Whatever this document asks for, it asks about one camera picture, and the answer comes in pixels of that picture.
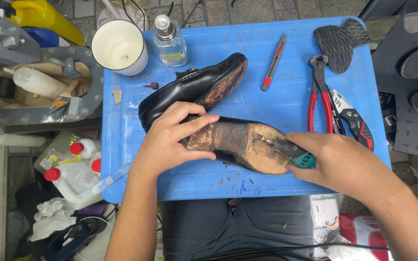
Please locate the clear glass spray bottle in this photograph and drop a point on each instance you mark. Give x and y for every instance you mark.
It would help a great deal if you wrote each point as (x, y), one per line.
(170, 41)

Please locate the white glue squeeze bottle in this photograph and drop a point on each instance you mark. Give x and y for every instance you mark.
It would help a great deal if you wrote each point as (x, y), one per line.
(38, 82)

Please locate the blue black power tool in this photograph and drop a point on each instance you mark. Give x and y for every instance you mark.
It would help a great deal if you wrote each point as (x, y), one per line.
(69, 237)

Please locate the red white plastic container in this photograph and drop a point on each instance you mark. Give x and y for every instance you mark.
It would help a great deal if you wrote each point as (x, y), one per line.
(363, 232)

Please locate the red black folding knife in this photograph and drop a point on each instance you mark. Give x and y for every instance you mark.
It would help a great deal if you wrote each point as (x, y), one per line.
(352, 118)

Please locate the white crumpled rag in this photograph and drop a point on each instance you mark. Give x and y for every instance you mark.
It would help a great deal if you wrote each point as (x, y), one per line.
(51, 217)

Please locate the red grey utility knife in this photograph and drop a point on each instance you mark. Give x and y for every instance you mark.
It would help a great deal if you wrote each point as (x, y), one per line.
(273, 63)

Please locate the black rubber sole piece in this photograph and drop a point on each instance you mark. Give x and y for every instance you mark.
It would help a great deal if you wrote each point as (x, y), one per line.
(338, 41)

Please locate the white bottle with red cap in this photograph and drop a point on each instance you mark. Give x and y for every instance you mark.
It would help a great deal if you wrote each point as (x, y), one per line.
(84, 148)

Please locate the yellow plastic jug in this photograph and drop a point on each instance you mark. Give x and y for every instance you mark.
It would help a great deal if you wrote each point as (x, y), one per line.
(45, 18)

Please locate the small grinding bit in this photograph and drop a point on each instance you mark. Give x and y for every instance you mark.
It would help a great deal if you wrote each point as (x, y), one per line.
(151, 86)

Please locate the tan leather scrap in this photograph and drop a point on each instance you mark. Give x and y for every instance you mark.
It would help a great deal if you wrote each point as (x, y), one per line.
(117, 96)

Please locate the white jug with red cap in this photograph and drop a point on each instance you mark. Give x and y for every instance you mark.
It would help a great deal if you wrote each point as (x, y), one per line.
(73, 181)

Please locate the person's dark trousers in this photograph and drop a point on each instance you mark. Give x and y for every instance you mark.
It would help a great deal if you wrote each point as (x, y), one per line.
(238, 228)

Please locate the teal rotary grinding tool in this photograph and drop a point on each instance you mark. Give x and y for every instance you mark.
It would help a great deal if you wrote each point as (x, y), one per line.
(288, 150)

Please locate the person's right hand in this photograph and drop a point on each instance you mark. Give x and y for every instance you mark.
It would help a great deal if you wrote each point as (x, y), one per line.
(334, 165)

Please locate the black shoe with worn sole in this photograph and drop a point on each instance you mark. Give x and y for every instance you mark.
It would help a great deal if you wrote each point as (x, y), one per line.
(238, 145)

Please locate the white paper cup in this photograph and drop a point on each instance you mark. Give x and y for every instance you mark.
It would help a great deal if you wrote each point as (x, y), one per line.
(120, 47)

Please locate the clear plastic ruler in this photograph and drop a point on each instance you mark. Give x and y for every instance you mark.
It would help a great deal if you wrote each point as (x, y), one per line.
(111, 178)

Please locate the blue plastic work tray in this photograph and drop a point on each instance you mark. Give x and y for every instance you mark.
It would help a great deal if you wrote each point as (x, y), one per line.
(267, 108)

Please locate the black leather loafer shoe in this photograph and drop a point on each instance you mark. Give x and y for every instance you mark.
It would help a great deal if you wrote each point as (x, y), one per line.
(194, 87)

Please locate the grey metal shoe press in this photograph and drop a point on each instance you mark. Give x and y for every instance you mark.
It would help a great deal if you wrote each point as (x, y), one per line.
(38, 69)

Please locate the black rubber sheet with cutouts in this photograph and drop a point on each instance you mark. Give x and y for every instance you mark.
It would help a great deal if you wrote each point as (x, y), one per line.
(410, 79)

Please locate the person's left hand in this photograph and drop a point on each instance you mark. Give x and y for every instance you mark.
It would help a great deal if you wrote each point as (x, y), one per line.
(165, 145)

